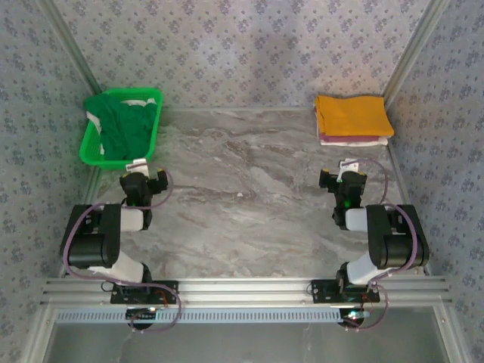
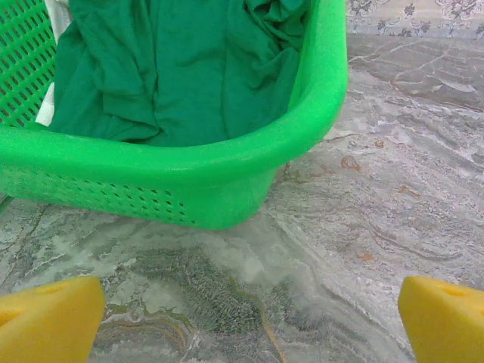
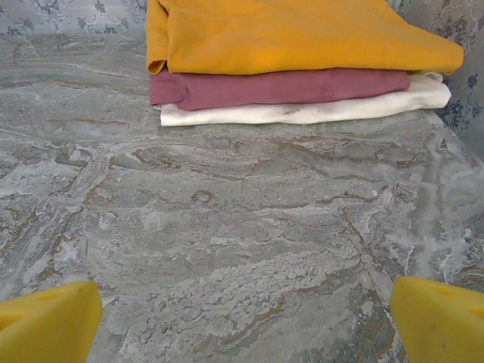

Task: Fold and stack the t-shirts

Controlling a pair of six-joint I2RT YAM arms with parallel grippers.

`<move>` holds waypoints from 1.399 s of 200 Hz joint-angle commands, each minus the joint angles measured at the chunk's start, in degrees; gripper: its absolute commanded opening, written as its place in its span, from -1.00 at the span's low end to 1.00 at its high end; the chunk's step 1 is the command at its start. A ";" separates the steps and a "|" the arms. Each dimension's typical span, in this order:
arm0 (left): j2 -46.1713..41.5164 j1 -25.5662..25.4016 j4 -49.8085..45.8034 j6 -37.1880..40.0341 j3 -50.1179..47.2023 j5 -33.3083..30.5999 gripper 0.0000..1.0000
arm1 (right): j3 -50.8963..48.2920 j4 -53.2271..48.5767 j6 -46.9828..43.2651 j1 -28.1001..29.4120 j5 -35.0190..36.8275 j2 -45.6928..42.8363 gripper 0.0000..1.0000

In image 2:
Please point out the green plastic laundry basket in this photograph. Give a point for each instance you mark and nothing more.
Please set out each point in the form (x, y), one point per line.
(189, 170)

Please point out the green t-shirt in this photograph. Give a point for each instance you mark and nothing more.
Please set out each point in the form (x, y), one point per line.
(181, 75)

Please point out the crumpled white t-shirt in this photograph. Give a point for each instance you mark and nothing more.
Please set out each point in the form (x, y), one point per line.
(57, 17)

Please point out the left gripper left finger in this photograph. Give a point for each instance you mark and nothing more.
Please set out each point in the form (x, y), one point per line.
(49, 321)

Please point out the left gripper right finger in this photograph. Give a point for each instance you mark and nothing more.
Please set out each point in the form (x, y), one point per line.
(446, 325)

